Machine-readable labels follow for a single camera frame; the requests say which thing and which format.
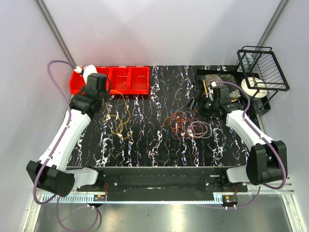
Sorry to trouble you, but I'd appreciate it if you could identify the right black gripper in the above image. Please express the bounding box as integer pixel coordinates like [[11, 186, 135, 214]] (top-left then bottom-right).
[[182, 90, 219, 122]]

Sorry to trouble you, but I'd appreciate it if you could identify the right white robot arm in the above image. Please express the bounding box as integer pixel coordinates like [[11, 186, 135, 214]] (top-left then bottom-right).
[[190, 82, 288, 192]]

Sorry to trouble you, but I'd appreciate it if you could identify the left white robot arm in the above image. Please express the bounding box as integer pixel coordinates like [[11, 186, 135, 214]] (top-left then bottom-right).
[[26, 65, 111, 197]]

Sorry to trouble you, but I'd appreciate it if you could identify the red storage bin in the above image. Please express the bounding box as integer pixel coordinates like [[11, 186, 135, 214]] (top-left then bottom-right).
[[129, 66, 150, 95], [86, 67, 111, 94], [110, 67, 130, 95], [69, 65, 96, 95]]

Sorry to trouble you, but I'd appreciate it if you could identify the floral square plate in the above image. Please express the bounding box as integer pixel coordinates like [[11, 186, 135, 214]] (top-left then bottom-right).
[[202, 74, 241, 101]]

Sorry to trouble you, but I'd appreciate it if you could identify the white green bowl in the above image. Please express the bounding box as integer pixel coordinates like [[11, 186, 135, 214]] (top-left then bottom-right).
[[241, 77, 268, 100]]

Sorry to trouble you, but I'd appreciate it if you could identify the glass cup in rack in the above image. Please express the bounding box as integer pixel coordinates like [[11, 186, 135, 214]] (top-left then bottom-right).
[[242, 55, 254, 72]]

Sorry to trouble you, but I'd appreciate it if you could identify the white cable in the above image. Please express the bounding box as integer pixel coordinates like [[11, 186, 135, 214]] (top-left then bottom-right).
[[187, 125, 206, 137]]

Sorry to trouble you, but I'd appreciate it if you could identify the orange cable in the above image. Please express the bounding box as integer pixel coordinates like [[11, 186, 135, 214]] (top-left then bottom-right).
[[162, 107, 194, 141]]

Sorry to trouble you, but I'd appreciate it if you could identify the brown cable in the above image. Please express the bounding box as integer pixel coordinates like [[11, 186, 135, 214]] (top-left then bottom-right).
[[190, 118, 213, 138]]

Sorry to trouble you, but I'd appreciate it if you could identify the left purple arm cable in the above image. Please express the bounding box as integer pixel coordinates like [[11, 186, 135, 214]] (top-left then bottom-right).
[[32, 59, 101, 230]]

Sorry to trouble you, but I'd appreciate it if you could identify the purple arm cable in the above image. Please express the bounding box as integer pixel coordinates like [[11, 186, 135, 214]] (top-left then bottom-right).
[[200, 81, 288, 210], [32, 59, 101, 230]]

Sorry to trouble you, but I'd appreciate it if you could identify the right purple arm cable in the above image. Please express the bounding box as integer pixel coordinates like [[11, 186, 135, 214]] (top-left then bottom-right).
[[200, 81, 288, 210]]

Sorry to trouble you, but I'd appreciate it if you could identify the black wire dish rack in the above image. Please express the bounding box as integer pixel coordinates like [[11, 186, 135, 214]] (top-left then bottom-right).
[[237, 45, 290, 102]]

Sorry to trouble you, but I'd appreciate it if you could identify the aluminium frame rail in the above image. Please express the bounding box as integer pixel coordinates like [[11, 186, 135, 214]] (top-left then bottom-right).
[[32, 175, 80, 193]]

